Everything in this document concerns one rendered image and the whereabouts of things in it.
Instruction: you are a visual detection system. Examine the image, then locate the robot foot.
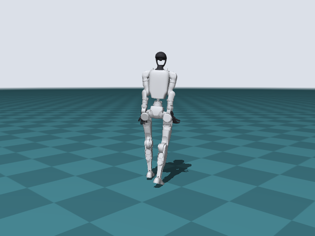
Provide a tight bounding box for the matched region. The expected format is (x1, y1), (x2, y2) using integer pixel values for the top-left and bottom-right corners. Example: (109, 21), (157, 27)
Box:
(146, 170), (155, 178)
(153, 177), (164, 185)

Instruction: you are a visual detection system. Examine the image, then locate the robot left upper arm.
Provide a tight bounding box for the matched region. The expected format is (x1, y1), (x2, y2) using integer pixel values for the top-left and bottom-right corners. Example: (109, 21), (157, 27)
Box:
(142, 71), (150, 96)

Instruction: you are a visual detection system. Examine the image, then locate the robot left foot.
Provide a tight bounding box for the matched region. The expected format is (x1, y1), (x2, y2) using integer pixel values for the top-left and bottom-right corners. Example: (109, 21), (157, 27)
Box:
(146, 170), (155, 178)

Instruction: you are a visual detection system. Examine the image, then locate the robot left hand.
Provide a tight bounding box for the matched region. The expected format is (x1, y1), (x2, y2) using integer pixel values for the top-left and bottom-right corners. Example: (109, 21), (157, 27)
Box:
(138, 110), (147, 125)

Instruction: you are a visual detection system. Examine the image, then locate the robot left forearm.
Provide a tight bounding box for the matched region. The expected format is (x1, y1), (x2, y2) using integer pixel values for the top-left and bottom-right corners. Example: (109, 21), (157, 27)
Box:
(141, 90), (149, 113)

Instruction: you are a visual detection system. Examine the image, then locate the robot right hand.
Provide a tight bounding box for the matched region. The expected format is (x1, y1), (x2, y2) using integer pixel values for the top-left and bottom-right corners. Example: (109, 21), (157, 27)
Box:
(170, 111), (180, 124)

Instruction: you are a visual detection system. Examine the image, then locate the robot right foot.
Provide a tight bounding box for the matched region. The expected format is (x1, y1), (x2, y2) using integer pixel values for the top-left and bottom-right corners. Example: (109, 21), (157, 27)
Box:
(153, 177), (164, 185)

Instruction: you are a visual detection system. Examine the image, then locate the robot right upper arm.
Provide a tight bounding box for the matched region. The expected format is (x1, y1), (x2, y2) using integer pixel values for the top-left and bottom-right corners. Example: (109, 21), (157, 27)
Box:
(167, 72), (177, 96)

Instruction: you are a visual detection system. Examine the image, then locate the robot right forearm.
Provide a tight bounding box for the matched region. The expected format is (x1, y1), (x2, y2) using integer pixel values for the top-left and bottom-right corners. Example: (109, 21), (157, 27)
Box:
(166, 91), (175, 115)

